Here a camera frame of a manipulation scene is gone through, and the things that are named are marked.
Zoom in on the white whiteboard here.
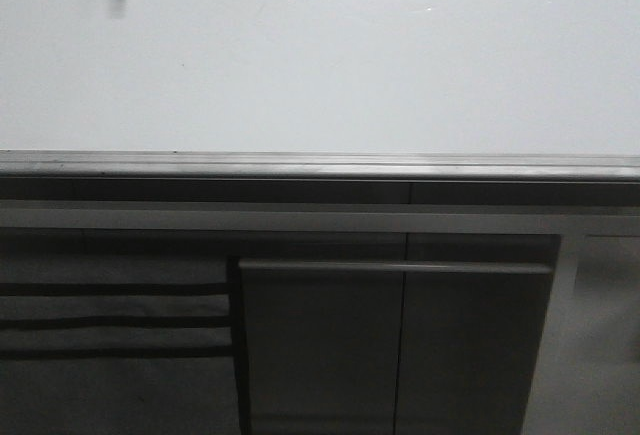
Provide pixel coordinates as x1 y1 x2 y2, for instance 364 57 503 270
1 0 639 155

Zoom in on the grey panel behind stand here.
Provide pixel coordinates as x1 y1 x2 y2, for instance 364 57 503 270
239 234 559 434

